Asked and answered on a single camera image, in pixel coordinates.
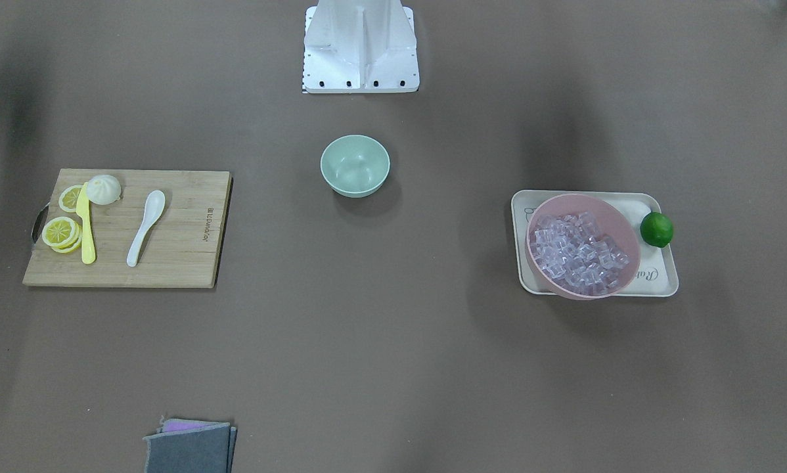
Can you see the white ceramic spoon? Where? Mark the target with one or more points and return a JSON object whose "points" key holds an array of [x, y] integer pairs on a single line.
{"points": [[154, 207]]}

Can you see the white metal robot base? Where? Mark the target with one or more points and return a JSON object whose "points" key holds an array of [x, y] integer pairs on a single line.
{"points": [[360, 47]]}

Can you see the mint green bowl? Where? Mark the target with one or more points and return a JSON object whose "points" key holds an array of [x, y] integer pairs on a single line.
{"points": [[355, 166]]}

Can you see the pile of clear ice cubes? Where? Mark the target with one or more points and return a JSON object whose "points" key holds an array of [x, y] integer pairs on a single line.
{"points": [[572, 251]]}

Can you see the pink bowl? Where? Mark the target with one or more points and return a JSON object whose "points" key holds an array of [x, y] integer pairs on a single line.
{"points": [[611, 221]]}

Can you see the bamboo cutting board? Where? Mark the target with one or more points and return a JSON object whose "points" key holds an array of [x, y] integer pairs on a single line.
{"points": [[182, 250]]}

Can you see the green lime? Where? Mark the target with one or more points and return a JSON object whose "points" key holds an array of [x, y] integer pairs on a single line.
{"points": [[656, 229]]}

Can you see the cream serving tray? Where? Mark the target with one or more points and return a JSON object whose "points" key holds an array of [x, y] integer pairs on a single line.
{"points": [[657, 275]]}

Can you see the white steamed bun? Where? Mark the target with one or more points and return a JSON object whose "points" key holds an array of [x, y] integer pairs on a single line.
{"points": [[103, 190]]}

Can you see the folded grey cloth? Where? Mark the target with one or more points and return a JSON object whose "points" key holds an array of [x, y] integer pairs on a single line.
{"points": [[183, 445]]}

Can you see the yellow plastic knife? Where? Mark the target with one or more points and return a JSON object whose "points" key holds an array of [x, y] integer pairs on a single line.
{"points": [[88, 251]]}

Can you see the lemon slice near bun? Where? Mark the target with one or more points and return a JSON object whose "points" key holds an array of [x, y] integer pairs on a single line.
{"points": [[69, 198]]}

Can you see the stacked lemon slices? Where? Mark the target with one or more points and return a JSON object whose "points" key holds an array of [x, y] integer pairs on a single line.
{"points": [[62, 235]]}

